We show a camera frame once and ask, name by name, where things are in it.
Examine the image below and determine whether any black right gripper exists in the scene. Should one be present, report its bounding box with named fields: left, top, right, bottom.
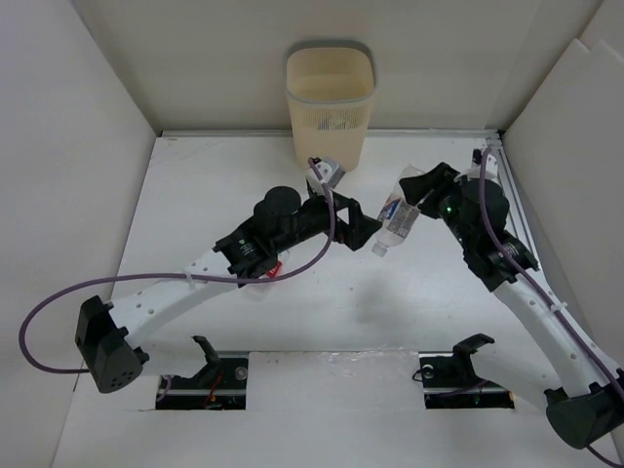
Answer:
left=400, top=162, right=477, bottom=249

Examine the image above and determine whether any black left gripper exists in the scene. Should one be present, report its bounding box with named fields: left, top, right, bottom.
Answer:
left=273, top=186, right=380, bottom=254

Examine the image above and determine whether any clear bottle silver label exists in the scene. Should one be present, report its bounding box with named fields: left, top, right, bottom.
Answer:
left=371, top=165, right=424, bottom=257

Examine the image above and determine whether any red label water bottle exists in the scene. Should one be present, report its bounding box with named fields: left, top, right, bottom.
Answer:
left=243, top=251, right=290, bottom=301

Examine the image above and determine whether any blue label water bottle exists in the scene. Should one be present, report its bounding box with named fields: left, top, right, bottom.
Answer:
left=316, top=109, right=352, bottom=131

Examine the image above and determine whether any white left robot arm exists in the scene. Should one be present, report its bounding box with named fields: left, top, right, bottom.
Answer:
left=75, top=186, right=381, bottom=394

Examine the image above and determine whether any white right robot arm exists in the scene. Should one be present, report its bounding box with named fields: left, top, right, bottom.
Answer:
left=399, top=163, right=623, bottom=449

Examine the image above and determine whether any beige plastic waste bin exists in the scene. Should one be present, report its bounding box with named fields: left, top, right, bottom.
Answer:
left=283, top=38, right=378, bottom=172

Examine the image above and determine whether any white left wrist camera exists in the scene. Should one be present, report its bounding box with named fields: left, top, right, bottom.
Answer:
left=306, top=158, right=346, bottom=195

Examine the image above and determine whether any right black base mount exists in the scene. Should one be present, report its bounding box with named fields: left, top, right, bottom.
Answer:
left=411, top=333, right=515, bottom=410

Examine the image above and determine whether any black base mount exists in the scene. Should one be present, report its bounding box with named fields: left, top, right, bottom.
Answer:
left=411, top=333, right=515, bottom=410
left=155, top=335, right=250, bottom=411

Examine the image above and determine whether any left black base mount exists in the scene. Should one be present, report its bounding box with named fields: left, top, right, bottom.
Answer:
left=155, top=335, right=250, bottom=411

